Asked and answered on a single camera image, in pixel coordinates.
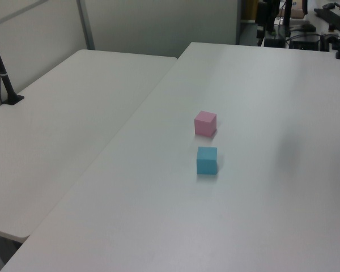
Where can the blue cube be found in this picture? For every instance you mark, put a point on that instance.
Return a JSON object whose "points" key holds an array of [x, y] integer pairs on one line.
{"points": [[206, 162]]}

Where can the pink cube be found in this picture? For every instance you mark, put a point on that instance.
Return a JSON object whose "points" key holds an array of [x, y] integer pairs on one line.
{"points": [[205, 123]]}

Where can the white side table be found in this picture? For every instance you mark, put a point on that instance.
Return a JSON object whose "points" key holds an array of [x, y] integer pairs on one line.
{"points": [[59, 127]]}

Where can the black electronics box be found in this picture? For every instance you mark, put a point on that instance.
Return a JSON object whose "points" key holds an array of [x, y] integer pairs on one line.
{"points": [[304, 43]]}

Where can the black computer mouse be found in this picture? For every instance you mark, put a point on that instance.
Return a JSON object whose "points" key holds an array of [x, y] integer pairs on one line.
{"points": [[307, 27]]}

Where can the brown cardboard box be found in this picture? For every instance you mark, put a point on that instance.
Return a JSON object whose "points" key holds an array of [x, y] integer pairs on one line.
{"points": [[296, 11]]}

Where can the black keyboard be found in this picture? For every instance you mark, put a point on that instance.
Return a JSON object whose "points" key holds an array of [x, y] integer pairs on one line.
{"points": [[333, 17]]}

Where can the grey partition post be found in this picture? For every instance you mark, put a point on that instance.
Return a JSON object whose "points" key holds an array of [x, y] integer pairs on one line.
{"points": [[85, 25]]}

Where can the black camera stand pole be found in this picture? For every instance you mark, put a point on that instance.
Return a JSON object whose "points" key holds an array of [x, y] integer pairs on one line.
{"points": [[3, 76]]}

